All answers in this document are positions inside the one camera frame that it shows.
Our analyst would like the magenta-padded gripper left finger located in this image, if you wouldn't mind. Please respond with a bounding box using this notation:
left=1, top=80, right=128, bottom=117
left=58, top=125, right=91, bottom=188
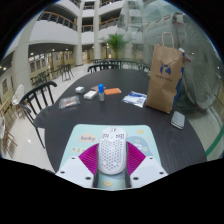
left=54, top=143, right=100, bottom=189

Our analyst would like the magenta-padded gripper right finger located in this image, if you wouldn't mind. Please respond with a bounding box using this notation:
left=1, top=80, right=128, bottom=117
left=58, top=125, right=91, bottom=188
left=125, top=142, right=169, bottom=189

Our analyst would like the white perforated computer mouse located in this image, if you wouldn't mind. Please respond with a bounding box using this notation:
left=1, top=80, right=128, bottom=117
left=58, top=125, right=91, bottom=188
left=97, top=126, right=128, bottom=176

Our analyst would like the light blue printed mouse pad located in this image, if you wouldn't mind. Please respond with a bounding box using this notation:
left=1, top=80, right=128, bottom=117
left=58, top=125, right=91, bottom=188
left=59, top=124, right=163, bottom=192

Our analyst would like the grey flat rectangular case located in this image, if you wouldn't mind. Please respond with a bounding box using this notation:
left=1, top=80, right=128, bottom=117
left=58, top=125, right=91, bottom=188
left=170, top=110, right=186, bottom=130

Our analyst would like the clear plastic packet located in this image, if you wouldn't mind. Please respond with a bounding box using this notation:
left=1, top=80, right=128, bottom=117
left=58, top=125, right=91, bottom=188
left=58, top=95, right=81, bottom=110

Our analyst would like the blue and white plastic packet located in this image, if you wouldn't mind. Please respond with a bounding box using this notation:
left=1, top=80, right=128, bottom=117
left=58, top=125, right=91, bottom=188
left=121, top=90, right=148, bottom=108

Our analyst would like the small bottle with blue cap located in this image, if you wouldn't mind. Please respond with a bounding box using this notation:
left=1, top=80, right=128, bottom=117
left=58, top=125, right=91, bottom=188
left=97, top=83, right=106, bottom=102

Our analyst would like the black spindle-back chair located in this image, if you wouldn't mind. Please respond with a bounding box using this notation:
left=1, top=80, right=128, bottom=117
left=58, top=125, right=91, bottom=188
left=18, top=80, right=58, bottom=149

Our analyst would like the orange flat card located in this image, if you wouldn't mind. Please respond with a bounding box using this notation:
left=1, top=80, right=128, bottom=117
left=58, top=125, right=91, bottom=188
left=103, top=87, right=122, bottom=96

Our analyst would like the brown and blue paper bag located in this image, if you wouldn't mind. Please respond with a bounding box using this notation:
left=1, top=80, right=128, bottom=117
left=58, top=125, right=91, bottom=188
left=145, top=31, right=185, bottom=115

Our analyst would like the white lattice chair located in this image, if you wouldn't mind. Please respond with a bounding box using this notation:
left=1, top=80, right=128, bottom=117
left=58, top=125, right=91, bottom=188
left=11, top=83, right=26, bottom=107

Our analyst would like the group of dark chairs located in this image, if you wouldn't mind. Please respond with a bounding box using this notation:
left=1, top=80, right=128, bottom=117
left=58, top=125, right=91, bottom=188
left=29, top=63, right=75, bottom=88

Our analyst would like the black chair at table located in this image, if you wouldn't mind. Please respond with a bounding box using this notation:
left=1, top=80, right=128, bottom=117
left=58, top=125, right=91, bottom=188
left=87, top=63, right=113, bottom=74

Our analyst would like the green potted plant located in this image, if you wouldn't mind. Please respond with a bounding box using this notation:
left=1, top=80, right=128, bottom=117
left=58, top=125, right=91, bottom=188
left=101, top=33, right=130, bottom=61

